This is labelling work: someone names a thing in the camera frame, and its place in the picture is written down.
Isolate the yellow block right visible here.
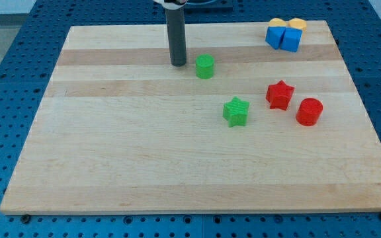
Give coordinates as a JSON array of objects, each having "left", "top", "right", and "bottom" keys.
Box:
[{"left": 288, "top": 18, "right": 307, "bottom": 32}]

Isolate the yellow block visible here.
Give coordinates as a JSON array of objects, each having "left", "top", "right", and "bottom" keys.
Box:
[
  {"left": 288, "top": 18, "right": 307, "bottom": 32},
  {"left": 269, "top": 18, "right": 287, "bottom": 27}
]

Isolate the wooden board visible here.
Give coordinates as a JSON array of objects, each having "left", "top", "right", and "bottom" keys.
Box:
[{"left": 0, "top": 20, "right": 381, "bottom": 215}]

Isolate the red cylinder block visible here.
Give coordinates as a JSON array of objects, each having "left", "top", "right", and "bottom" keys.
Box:
[{"left": 296, "top": 98, "right": 323, "bottom": 126}]

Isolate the blue triangular block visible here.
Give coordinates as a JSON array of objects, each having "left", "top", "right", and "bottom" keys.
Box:
[{"left": 265, "top": 26, "right": 286, "bottom": 50}]

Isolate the red star block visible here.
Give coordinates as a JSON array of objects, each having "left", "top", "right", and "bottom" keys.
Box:
[{"left": 266, "top": 80, "right": 295, "bottom": 110}]

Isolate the green cylinder block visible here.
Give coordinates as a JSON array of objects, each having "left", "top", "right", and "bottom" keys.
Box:
[{"left": 195, "top": 54, "right": 215, "bottom": 79}]

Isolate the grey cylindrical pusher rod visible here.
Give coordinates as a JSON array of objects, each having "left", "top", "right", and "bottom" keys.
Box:
[{"left": 165, "top": 8, "right": 187, "bottom": 67}]

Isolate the blue cube block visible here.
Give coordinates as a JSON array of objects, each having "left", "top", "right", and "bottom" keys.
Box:
[{"left": 280, "top": 27, "right": 303, "bottom": 52}]

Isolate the green star block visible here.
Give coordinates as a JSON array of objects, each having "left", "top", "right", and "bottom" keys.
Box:
[{"left": 223, "top": 97, "right": 249, "bottom": 127}]

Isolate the yellow block left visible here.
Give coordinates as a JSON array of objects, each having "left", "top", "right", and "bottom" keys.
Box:
[{"left": 269, "top": 18, "right": 287, "bottom": 27}]

